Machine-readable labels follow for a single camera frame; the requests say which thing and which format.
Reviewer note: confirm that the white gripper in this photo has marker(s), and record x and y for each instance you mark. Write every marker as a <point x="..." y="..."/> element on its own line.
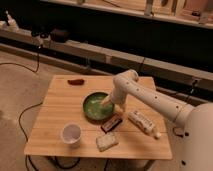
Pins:
<point x="117" y="96"/>

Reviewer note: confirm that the white sponge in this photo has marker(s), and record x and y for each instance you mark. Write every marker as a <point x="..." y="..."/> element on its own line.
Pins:
<point x="106" y="141"/>

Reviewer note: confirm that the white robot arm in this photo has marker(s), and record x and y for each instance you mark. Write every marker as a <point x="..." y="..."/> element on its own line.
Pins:
<point x="197" y="121"/>

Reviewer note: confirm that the dark brown chocolate bar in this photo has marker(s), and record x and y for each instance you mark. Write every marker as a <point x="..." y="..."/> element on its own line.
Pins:
<point x="111" y="124"/>

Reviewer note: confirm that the green bowl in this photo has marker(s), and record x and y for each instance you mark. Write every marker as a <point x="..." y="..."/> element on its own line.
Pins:
<point x="94" y="110"/>

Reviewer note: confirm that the white plastic bottle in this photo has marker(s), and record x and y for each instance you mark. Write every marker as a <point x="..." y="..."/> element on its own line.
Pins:
<point x="144" y="124"/>

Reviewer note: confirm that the red brown sausage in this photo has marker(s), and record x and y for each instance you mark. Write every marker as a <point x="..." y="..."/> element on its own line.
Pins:
<point x="76" y="82"/>

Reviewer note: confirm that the wooden table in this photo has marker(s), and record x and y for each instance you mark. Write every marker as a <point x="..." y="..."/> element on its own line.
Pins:
<point x="63" y="105"/>

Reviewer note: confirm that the dark object on ledge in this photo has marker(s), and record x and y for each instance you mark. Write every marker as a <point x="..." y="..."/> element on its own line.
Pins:
<point x="59" y="35"/>

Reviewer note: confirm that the white spray bottle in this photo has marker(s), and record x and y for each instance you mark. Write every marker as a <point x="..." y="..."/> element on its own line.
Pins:
<point x="12" y="22"/>

